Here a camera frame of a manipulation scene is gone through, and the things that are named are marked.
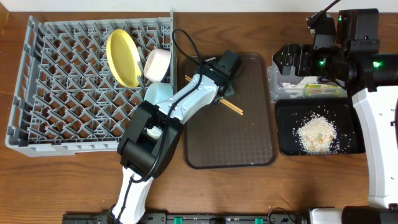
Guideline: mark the black waste tray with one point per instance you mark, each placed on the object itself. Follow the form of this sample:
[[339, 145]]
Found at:
[[338, 110]]

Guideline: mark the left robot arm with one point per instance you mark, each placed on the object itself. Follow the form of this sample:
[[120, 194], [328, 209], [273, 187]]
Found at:
[[148, 145]]

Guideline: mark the clear plastic waste bin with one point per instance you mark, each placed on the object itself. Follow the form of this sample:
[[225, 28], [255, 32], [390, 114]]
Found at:
[[290, 87]]

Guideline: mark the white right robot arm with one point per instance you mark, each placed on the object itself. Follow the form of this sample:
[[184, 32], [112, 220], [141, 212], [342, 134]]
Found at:
[[346, 49]]

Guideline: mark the pink white bowl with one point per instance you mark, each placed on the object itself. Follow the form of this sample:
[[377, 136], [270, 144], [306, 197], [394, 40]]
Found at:
[[157, 65]]

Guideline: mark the brown serving tray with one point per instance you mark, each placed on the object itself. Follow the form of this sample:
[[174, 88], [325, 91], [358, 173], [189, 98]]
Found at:
[[218, 137]]

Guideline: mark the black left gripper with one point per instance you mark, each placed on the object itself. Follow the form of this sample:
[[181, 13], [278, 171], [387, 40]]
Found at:
[[228, 88]]

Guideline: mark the small white cup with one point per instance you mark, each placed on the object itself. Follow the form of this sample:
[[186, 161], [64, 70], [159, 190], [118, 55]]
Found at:
[[154, 132]]

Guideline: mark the yellow round plate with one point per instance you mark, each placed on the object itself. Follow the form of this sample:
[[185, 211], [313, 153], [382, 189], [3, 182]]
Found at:
[[123, 57]]

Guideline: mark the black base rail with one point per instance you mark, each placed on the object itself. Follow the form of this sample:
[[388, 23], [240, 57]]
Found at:
[[161, 218]]

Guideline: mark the grey dishwasher rack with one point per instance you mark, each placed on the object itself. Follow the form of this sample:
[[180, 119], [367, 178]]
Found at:
[[66, 100]]

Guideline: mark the yellow orange snack wrapper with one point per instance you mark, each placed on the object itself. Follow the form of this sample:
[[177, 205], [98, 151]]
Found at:
[[321, 89]]

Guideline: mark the rice food scraps pile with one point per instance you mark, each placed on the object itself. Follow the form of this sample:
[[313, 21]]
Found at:
[[317, 135]]

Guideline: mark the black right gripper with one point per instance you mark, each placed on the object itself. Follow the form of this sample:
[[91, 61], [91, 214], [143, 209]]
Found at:
[[302, 52]]

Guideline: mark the wooden chopstick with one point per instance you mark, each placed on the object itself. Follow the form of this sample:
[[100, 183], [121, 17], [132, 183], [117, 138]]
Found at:
[[231, 108], [234, 106]]

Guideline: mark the light blue bowl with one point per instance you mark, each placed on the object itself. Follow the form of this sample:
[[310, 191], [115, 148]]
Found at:
[[158, 92]]

